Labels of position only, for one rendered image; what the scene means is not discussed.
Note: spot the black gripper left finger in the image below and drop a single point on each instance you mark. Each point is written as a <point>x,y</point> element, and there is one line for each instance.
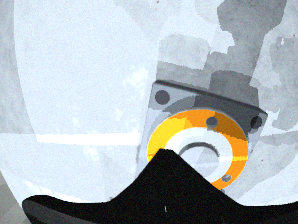
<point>142,202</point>

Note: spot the orange round plate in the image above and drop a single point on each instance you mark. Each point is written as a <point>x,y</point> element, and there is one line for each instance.
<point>189,125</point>

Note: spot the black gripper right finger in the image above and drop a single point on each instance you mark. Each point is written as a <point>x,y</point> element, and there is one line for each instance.
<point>191,199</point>

